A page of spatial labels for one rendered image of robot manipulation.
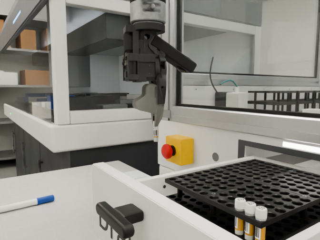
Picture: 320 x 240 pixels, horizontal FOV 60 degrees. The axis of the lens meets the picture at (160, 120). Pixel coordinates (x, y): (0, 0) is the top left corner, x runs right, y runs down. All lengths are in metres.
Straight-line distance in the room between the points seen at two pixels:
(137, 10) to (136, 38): 0.05
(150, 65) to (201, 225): 0.39
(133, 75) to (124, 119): 0.64
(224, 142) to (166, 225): 0.42
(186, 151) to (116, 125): 0.51
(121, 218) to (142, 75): 0.34
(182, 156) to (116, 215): 0.45
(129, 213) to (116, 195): 0.07
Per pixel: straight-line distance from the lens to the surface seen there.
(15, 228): 0.67
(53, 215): 0.70
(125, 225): 0.28
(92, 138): 1.14
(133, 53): 0.57
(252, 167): 0.53
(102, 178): 0.41
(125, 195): 0.35
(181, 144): 0.72
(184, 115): 0.78
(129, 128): 1.21
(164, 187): 0.48
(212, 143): 0.70
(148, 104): 0.58
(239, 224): 0.36
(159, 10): 0.60
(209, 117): 0.70
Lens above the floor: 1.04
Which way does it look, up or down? 6 degrees down
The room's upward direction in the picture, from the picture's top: straight up
